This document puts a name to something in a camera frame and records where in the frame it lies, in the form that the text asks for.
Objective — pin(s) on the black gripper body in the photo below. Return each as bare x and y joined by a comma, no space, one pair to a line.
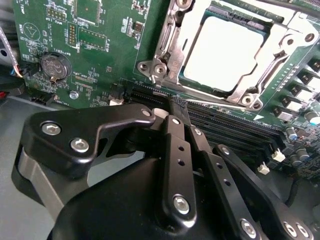
112,212

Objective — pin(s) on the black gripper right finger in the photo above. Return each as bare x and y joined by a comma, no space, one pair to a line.
212,170

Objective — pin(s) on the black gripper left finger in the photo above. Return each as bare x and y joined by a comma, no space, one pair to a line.
62,130

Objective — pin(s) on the metal socket cover frame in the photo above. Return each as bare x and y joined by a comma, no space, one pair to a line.
180,57

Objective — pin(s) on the silver CPU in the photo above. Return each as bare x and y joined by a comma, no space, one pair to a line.
225,50

